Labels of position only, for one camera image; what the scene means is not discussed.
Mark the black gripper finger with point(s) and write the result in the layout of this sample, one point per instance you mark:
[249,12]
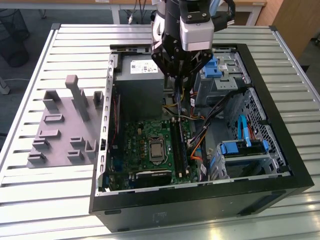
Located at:
[200,61]
[162,60]

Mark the blue RAM stick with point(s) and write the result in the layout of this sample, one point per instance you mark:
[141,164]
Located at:
[178,100]

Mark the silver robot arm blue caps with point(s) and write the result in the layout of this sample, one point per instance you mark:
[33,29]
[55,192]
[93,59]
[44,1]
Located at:
[157,30]

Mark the blue plastic drive latch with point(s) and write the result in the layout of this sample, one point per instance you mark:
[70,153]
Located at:
[212,71]

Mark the metal drive cage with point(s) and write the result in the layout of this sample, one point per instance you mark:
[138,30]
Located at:
[225,85]

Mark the grey power supply unit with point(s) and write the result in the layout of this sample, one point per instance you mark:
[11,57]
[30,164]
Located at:
[140,95]

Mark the CPU socket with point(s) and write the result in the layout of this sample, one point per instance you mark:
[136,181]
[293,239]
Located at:
[156,139]

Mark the green motherboard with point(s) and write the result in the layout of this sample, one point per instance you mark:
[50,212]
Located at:
[132,135]

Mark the silver CPU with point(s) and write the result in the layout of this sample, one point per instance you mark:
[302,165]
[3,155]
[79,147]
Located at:
[156,150]

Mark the hard disk in blue carrier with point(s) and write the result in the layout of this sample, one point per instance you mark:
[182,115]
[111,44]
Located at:
[231,148]

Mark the wooden cabinet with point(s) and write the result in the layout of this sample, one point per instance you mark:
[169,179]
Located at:
[297,22]

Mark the metal disk bay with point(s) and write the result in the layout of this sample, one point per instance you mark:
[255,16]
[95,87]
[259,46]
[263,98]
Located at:
[250,158]

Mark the grey parts rack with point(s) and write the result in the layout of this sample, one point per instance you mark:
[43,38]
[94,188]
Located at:
[65,117]

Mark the black graphics card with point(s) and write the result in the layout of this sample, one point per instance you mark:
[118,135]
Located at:
[153,178]

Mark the black PC case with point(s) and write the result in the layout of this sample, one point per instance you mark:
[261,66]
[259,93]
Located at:
[175,207]

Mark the black mesh waste bin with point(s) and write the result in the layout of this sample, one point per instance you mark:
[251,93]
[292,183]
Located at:
[15,37]

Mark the grey stand foot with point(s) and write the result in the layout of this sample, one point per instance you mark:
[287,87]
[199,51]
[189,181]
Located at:
[3,86]

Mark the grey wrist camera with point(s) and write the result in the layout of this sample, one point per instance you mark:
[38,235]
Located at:
[197,35]

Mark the white frame desk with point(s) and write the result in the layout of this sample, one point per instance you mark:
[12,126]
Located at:
[255,12]

